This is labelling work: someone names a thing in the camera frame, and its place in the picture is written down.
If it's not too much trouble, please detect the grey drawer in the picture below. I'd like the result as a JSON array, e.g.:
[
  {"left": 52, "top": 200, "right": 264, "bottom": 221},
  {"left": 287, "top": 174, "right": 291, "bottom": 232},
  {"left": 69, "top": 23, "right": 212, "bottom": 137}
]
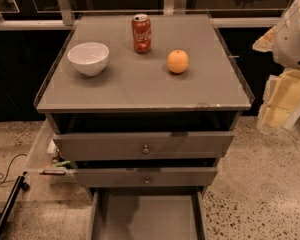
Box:
[
  {"left": 74, "top": 167, "right": 217, "bottom": 188},
  {"left": 87, "top": 188, "right": 209, "bottom": 240},
  {"left": 53, "top": 131, "right": 234, "bottom": 161}
]

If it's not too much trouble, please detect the bottom grey drawer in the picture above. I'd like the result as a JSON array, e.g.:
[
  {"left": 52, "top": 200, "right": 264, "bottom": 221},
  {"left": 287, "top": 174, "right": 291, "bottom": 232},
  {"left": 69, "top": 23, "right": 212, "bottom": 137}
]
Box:
[{"left": 87, "top": 188, "right": 209, "bottom": 240}]

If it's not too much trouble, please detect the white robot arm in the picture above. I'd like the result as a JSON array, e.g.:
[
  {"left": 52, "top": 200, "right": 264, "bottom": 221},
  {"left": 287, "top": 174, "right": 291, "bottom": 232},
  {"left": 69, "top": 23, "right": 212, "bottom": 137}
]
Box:
[{"left": 252, "top": 0, "right": 300, "bottom": 134}]

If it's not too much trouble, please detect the orange fruit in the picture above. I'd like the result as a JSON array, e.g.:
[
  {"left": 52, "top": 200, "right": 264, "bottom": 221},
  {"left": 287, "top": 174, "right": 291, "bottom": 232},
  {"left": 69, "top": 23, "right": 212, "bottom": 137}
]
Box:
[{"left": 167, "top": 50, "right": 189, "bottom": 74}]

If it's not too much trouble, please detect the grey drawer cabinet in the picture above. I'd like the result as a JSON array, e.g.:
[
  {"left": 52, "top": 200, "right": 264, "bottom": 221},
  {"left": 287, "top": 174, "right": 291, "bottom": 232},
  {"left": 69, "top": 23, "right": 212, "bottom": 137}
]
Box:
[{"left": 33, "top": 13, "right": 256, "bottom": 240}]

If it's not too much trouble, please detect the black cable on floor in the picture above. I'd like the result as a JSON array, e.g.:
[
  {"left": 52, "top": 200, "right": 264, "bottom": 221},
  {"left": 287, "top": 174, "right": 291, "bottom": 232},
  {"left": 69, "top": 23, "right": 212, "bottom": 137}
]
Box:
[{"left": 0, "top": 153, "right": 28, "bottom": 187}]

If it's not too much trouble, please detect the red Coca-Cola can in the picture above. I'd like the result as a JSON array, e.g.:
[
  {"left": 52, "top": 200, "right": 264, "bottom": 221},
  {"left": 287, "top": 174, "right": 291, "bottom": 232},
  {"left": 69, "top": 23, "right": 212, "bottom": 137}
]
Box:
[{"left": 131, "top": 14, "right": 151, "bottom": 54}]

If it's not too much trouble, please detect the middle grey drawer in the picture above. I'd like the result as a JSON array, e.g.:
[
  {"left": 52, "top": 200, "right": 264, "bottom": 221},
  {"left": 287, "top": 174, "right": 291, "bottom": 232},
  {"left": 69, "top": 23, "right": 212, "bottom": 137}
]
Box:
[{"left": 74, "top": 167, "right": 217, "bottom": 188}]

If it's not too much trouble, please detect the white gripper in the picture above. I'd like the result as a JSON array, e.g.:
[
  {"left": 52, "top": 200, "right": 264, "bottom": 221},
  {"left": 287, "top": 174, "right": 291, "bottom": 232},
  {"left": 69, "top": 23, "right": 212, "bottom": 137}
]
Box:
[{"left": 252, "top": 8, "right": 300, "bottom": 134}]

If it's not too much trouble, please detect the clear acrylic side tray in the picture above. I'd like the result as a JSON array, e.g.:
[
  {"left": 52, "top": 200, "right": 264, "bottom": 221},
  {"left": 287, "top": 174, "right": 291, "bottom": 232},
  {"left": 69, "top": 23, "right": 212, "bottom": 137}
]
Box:
[{"left": 24, "top": 121, "right": 76, "bottom": 184}]

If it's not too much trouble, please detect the top grey drawer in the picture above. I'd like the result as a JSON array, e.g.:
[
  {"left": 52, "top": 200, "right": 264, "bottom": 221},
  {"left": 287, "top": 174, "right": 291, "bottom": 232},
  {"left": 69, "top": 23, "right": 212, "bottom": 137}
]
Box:
[{"left": 53, "top": 131, "right": 234, "bottom": 161}]

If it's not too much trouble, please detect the black stand leg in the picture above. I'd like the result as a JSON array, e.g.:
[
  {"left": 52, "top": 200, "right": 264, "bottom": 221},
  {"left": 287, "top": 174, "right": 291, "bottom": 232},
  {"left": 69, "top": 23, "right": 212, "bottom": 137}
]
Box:
[{"left": 0, "top": 175, "right": 29, "bottom": 237}]

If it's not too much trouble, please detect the white ceramic bowl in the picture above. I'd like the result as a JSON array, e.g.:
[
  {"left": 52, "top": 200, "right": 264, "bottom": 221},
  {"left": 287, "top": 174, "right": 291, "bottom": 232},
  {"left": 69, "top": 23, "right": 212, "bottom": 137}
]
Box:
[{"left": 67, "top": 42, "right": 110, "bottom": 76}]

